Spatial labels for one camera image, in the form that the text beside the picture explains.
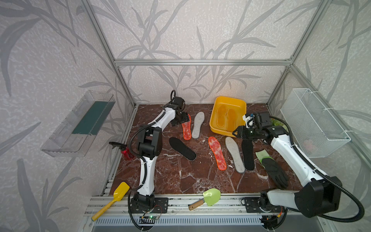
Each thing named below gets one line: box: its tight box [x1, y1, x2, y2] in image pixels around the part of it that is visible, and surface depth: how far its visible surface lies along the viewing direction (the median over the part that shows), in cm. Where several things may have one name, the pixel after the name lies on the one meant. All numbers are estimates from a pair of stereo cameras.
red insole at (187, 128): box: [181, 113, 192, 141], surface depth 107 cm
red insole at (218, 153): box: [208, 136, 228, 171], surface depth 94 cm
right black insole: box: [241, 139, 255, 171], surface depth 93 cm
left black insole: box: [169, 136, 197, 161], surface depth 96 cm
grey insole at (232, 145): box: [225, 136, 246, 174], surface depth 93 cm
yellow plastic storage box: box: [209, 95, 247, 138], surface depth 115 cm
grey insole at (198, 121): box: [191, 111, 205, 139], surface depth 110 cm
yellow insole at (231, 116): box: [226, 108, 237, 132], surface depth 114 cm
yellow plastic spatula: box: [90, 181, 130, 222], surface depth 77 cm
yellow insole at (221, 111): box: [216, 104, 228, 128], surface depth 115 cm
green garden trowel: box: [188, 188, 222, 211], surface depth 78 cm
